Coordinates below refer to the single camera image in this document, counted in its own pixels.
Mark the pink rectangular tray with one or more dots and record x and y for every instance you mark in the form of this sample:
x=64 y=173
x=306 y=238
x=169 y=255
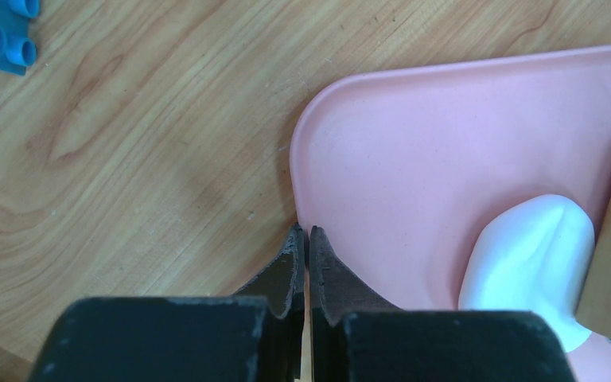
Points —
x=403 y=169

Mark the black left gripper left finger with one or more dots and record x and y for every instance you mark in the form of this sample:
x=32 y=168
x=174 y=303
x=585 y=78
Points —
x=254 y=334

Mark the white dough ball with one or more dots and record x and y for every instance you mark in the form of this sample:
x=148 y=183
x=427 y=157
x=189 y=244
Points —
x=533 y=257

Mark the blue green white brick stack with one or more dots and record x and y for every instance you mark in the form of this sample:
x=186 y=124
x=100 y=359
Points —
x=17 y=51

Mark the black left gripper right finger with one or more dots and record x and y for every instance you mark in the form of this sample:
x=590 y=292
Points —
x=357 y=335

